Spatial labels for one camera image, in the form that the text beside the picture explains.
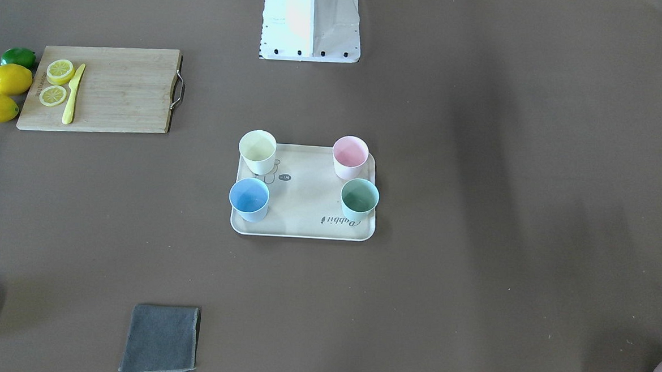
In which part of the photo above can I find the green plastic cup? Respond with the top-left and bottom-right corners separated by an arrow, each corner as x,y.
341,179 -> 380,221

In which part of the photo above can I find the pink plastic cup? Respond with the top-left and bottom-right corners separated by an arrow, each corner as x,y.
332,135 -> 369,180

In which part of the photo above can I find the blue plastic cup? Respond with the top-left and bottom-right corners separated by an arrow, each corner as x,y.
229,178 -> 269,223

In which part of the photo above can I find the yellow plastic cup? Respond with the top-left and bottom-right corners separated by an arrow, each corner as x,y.
239,129 -> 277,175

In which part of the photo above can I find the cream rabbit tray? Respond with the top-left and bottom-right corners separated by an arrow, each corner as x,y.
230,144 -> 376,241

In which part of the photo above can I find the wooden cutting board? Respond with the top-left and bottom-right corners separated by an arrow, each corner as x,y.
16,45 -> 184,134

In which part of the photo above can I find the grey folded cloth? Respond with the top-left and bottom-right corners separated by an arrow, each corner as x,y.
118,303 -> 200,372

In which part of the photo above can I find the yellow plastic knife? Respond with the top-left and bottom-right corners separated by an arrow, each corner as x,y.
61,63 -> 87,125

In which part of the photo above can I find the lower lemon slice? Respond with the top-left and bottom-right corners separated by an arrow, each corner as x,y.
38,85 -> 67,107

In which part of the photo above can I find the lemon slice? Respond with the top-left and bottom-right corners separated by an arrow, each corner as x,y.
38,85 -> 67,107
45,59 -> 75,85

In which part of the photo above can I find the upper lemon slice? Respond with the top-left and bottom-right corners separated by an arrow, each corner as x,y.
45,59 -> 75,85

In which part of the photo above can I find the green lime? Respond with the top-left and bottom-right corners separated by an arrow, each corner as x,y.
0,46 -> 36,69

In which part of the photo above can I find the whole lemon near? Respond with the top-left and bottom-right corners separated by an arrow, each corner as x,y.
0,63 -> 33,96

